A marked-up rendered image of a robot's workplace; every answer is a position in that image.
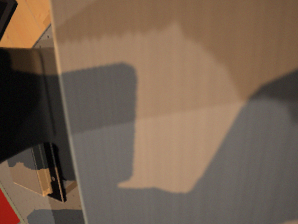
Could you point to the black rectangular frame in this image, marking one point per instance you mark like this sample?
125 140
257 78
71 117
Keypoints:
59 190

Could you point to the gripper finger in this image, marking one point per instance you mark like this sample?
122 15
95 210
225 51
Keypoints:
31 105

